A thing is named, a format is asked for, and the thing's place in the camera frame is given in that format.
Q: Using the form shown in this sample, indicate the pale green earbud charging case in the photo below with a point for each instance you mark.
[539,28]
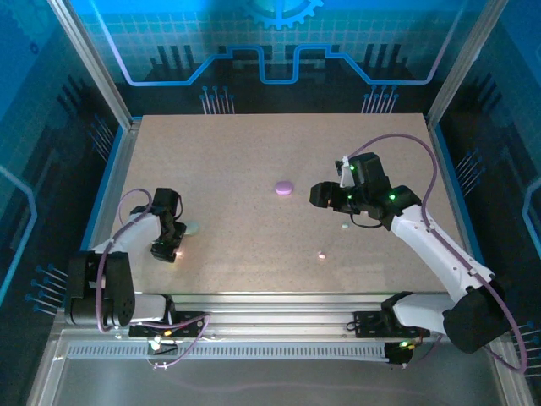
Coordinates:
[193,228]

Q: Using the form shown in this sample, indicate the purple earbud charging case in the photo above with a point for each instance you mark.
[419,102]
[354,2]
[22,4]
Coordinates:
[284,188]

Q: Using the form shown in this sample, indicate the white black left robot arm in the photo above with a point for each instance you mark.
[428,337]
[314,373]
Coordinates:
[139,228]

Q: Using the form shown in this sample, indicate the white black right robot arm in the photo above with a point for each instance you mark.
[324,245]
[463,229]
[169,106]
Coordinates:
[435,249]

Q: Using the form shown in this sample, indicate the blue table side trim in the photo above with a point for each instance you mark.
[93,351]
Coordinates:
[102,190]

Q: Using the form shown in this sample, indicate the aluminium base beam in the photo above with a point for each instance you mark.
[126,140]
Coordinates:
[274,321]

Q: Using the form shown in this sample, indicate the grey metal front panel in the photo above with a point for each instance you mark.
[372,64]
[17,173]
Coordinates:
[274,380]

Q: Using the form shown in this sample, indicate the black electronics box with LEDs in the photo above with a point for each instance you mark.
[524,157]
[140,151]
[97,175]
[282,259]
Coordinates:
[397,355]

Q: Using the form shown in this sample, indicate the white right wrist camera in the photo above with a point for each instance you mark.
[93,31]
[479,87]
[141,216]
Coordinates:
[346,175]

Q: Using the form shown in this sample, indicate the aluminium table side rail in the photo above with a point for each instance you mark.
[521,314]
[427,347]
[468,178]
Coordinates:
[435,139]
[109,211]

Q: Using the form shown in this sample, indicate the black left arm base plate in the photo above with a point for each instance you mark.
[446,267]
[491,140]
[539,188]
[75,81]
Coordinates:
[190,333]

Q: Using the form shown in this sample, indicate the aluminium table edge rail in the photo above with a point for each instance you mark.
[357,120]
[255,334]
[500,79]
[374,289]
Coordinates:
[274,301]

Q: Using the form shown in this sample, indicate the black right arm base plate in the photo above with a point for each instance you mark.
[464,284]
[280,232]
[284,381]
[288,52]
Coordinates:
[365,323]

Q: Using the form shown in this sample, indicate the aluminium frame post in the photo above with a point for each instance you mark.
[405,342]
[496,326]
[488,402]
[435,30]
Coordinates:
[94,63]
[462,63]

